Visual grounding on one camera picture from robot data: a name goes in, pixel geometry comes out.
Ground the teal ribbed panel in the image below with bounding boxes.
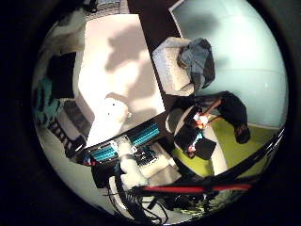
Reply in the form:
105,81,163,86
88,121,162,163

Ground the red and black bar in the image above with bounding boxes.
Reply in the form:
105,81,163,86
133,183,253,195

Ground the open black laptop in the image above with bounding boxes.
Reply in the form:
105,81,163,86
173,123,201,152

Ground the patterned armchair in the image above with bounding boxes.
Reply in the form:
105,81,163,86
152,36,196,97

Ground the teal patterned rug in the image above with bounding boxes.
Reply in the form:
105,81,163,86
33,75,61,127

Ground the lime green partition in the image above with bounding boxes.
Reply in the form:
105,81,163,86
170,117,280,178

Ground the person in dark clothes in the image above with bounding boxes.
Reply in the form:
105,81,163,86
205,90,252,145

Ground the crumpled jacket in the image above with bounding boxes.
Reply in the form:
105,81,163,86
176,38,216,92

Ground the black cable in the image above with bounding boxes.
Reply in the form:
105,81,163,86
107,173,172,224

